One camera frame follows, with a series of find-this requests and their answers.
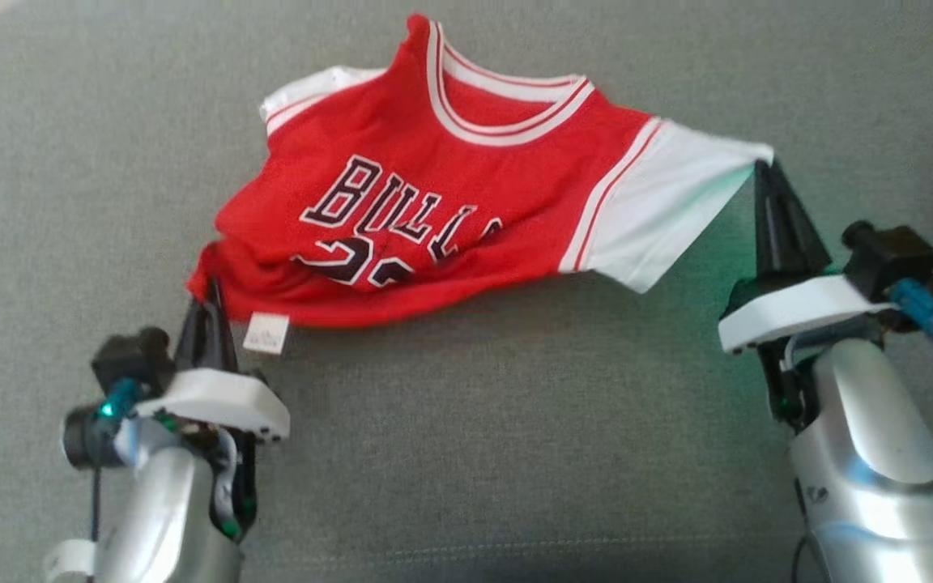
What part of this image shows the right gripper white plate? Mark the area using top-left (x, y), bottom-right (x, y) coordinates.
top-left (718, 160), bottom-right (901, 428)

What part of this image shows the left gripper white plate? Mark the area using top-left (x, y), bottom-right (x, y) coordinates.
top-left (133, 278), bottom-right (291, 542)

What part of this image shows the red white basketball jersey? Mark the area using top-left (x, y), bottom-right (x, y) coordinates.
top-left (185, 14), bottom-right (775, 355)

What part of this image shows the thin black cable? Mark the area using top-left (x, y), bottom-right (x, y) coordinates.
top-left (87, 466), bottom-right (104, 545)

